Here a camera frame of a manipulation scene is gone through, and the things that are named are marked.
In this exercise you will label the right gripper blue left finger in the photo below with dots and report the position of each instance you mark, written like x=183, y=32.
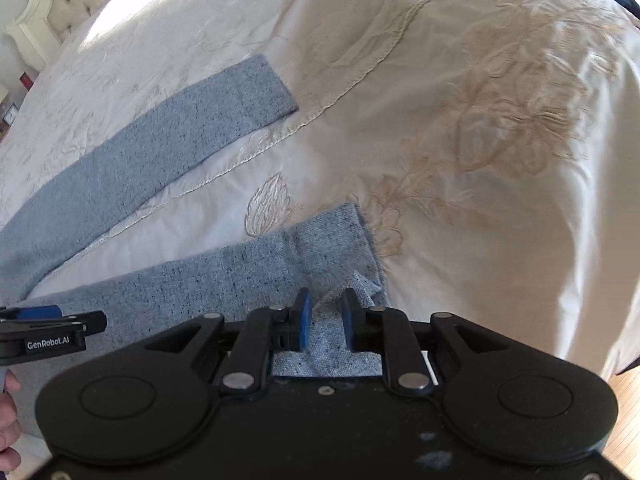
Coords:
x=292, y=324

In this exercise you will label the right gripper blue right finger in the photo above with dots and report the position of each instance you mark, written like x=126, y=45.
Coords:
x=362, y=326

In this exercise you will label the blue-grey knit pants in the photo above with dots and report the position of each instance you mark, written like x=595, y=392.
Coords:
x=150, y=279

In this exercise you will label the person's left hand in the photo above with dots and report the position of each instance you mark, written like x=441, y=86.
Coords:
x=10, y=427

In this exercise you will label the small alarm clock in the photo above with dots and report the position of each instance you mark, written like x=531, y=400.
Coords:
x=9, y=114

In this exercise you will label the cream embroidered bedspread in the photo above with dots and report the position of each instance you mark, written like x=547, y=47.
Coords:
x=491, y=145

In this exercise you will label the red candle jar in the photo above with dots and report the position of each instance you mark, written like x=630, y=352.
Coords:
x=26, y=81

